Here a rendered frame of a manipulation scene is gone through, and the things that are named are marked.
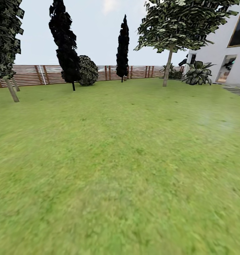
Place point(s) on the tree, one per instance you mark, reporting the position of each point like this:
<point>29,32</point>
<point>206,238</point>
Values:
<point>16,24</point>
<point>8,10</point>
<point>65,40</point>
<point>122,60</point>
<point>175,24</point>

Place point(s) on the fixed window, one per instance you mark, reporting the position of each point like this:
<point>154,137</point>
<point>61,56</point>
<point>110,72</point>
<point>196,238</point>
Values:
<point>226,67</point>

